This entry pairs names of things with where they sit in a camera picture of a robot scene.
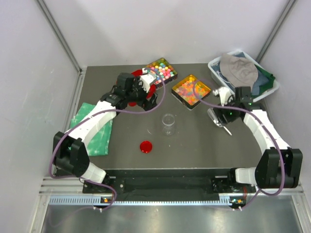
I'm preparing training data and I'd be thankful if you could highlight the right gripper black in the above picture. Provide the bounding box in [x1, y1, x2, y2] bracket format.
[213, 95, 240, 126]

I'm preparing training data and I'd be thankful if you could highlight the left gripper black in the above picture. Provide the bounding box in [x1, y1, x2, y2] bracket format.
[125, 76, 156, 112]

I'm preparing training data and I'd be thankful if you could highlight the metal scoop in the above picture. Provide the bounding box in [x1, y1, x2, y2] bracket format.
[207, 108, 232, 136]

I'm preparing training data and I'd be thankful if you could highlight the golden tin with star candies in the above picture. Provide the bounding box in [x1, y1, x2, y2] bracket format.
[171, 74, 211, 110]

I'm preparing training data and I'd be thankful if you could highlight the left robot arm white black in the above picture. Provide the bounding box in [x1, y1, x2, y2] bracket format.
[52, 68, 157, 193]

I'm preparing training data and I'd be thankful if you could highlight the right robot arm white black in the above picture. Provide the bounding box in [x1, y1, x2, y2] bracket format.
[209, 86, 303, 192]

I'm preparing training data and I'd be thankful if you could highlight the tin with colourful cube candies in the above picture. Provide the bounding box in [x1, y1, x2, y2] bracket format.
[146, 58, 178, 89]

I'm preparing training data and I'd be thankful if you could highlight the red tin with lollipops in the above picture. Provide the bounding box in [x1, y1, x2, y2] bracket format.
[132, 69, 156, 99]

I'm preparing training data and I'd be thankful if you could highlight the clear plastic jar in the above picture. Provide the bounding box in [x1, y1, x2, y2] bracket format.
[162, 114, 175, 136]

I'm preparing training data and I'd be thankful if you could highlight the red jar lid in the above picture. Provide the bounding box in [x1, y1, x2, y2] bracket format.
[139, 140, 153, 153]

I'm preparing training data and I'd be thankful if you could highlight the beige bucket hat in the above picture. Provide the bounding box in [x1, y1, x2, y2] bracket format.
[220, 53, 258, 89]

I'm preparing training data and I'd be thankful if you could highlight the white plastic basket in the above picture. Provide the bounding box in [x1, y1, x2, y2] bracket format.
[208, 50, 280, 102]

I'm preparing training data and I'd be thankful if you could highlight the blue-grey garment in basket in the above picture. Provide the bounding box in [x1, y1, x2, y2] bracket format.
[251, 72, 269, 96]

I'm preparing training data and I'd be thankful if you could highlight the green garment in basket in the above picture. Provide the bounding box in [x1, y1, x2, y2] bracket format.
[251, 65, 276, 97]

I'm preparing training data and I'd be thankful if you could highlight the green white cloth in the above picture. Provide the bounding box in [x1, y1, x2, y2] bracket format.
[70, 102, 113, 156]

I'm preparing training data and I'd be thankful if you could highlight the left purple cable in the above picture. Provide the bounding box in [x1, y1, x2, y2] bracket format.
[50, 67, 167, 212]

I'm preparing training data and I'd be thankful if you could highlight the purple cable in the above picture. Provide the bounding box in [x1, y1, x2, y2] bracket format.
[50, 67, 167, 212]
[192, 79, 286, 211]

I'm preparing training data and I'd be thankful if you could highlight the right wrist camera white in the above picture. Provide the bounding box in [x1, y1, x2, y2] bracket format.
[212, 86, 234, 106]

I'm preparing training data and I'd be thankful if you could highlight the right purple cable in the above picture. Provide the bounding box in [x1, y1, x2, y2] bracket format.
[192, 79, 286, 211]

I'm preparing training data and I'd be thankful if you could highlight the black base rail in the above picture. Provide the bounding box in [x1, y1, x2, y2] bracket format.
[82, 168, 258, 201]

